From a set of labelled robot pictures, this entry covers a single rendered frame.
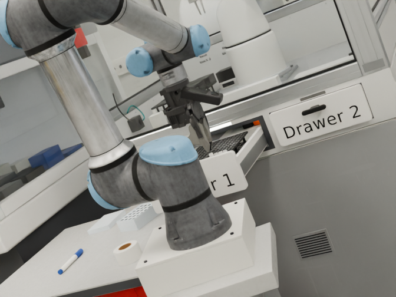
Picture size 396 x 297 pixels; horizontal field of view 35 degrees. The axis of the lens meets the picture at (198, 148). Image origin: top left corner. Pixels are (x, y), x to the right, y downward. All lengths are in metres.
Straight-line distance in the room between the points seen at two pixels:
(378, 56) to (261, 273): 0.82
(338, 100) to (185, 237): 0.74
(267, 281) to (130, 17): 0.63
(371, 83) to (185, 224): 0.78
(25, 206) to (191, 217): 1.13
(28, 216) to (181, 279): 1.10
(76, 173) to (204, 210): 1.37
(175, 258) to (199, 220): 0.10
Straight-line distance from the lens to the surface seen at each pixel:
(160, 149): 1.34
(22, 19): 1.35
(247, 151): 1.82
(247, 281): 1.33
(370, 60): 1.88
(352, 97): 1.89
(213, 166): 1.69
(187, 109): 1.74
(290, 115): 1.93
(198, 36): 1.57
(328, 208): 2.04
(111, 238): 2.01
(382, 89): 1.90
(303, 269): 2.16
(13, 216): 2.34
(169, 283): 1.40
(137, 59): 1.63
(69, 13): 1.30
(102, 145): 1.40
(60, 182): 2.58
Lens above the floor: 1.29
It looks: 11 degrees down
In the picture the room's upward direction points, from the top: 23 degrees counter-clockwise
